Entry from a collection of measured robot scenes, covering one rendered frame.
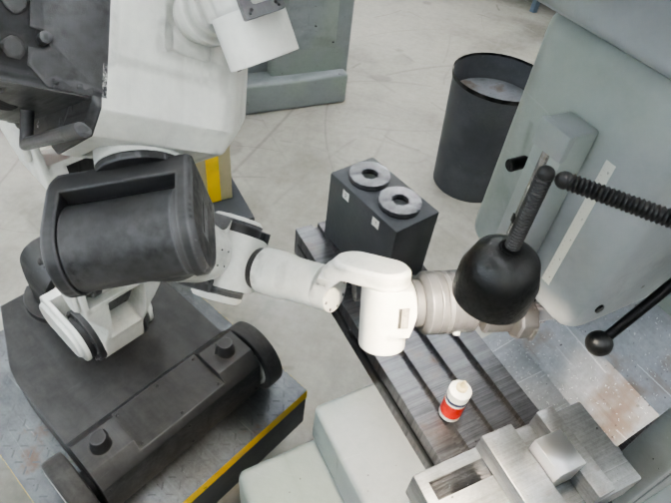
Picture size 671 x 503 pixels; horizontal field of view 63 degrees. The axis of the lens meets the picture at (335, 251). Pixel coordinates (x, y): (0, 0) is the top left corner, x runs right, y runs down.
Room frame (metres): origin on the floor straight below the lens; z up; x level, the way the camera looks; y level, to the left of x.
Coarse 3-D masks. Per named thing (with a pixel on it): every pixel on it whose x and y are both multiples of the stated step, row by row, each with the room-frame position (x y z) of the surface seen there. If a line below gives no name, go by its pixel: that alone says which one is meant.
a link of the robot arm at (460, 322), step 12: (456, 312) 0.46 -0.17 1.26; (528, 312) 0.48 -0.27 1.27; (456, 324) 0.46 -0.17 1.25; (468, 324) 0.46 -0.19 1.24; (480, 324) 0.48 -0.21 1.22; (492, 324) 0.47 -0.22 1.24; (516, 324) 0.47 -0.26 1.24; (528, 324) 0.47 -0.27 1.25; (516, 336) 0.46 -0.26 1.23; (528, 336) 0.46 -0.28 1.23
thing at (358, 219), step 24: (360, 168) 0.96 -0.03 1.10; (384, 168) 0.97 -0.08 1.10; (336, 192) 0.93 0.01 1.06; (360, 192) 0.90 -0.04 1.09; (384, 192) 0.89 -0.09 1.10; (408, 192) 0.90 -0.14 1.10; (336, 216) 0.92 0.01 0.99; (360, 216) 0.87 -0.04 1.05; (384, 216) 0.83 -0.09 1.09; (408, 216) 0.83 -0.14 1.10; (432, 216) 0.86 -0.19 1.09; (336, 240) 0.91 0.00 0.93; (360, 240) 0.86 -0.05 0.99; (384, 240) 0.81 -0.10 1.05; (408, 240) 0.82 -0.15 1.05; (408, 264) 0.83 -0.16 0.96
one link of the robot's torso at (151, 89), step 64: (0, 0) 0.41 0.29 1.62; (64, 0) 0.45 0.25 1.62; (128, 0) 0.49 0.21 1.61; (0, 64) 0.38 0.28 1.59; (64, 64) 0.41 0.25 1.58; (128, 64) 0.45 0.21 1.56; (192, 64) 0.49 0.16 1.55; (64, 128) 0.37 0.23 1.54; (128, 128) 0.42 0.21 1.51; (192, 128) 0.46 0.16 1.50
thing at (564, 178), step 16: (560, 176) 0.33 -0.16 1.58; (576, 176) 0.33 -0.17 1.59; (576, 192) 0.33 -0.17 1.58; (592, 192) 0.32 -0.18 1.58; (608, 192) 0.32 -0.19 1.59; (624, 192) 0.32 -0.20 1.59; (624, 208) 0.31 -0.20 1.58; (640, 208) 0.31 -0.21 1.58; (656, 208) 0.31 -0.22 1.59; (656, 224) 0.31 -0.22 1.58
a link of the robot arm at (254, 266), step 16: (240, 224) 0.58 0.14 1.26; (240, 240) 0.56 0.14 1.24; (256, 240) 0.58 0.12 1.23; (240, 256) 0.55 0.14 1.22; (256, 256) 0.55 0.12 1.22; (272, 256) 0.55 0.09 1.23; (288, 256) 0.55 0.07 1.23; (224, 272) 0.52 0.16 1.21; (240, 272) 0.53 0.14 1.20; (256, 272) 0.53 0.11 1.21; (272, 272) 0.52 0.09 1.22; (288, 272) 0.52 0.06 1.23; (304, 272) 0.52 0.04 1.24; (240, 288) 0.52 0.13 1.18; (256, 288) 0.52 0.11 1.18; (272, 288) 0.51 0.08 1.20; (288, 288) 0.51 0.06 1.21; (304, 288) 0.50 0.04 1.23
